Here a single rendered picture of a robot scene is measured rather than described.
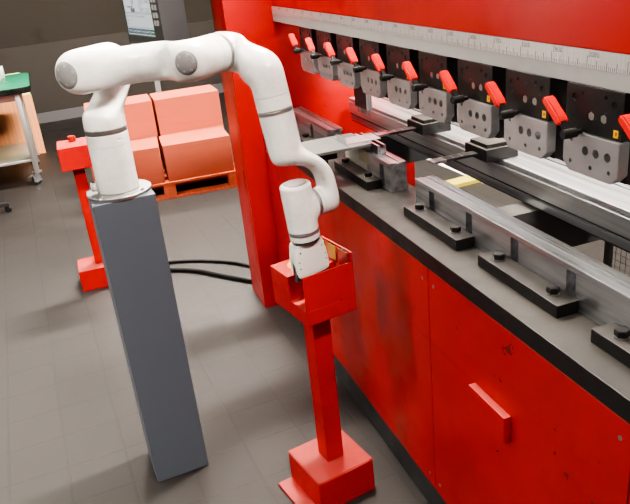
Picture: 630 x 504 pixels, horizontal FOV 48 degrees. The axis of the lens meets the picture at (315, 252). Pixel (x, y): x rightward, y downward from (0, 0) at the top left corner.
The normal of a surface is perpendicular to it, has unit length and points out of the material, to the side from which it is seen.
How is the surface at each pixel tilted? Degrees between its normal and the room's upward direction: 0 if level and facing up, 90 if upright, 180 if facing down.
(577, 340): 0
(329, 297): 90
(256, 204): 90
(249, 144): 90
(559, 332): 0
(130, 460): 0
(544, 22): 90
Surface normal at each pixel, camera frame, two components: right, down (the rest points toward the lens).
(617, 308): -0.94, 0.22
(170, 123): 0.32, 0.35
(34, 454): -0.10, -0.91
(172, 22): 0.55, 0.28
